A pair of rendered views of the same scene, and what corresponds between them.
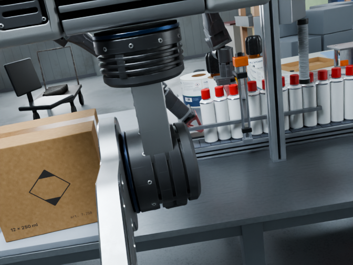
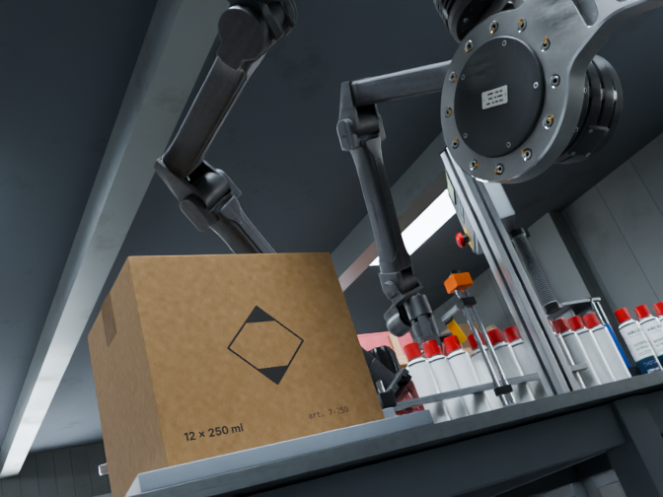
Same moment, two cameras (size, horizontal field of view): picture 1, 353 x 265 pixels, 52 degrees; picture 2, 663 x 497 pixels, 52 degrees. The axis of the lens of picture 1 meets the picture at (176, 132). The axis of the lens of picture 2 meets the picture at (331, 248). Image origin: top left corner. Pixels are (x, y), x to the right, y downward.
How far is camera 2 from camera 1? 0.98 m
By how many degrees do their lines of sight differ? 53
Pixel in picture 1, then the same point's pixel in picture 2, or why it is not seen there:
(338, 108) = (606, 369)
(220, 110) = (446, 374)
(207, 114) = (428, 381)
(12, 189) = (195, 337)
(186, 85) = not seen: hidden behind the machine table
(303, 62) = (542, 279)
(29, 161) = (230, 285)
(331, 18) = not seen: hidden behind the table
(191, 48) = not seen: outside the picture
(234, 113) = (468, 377)
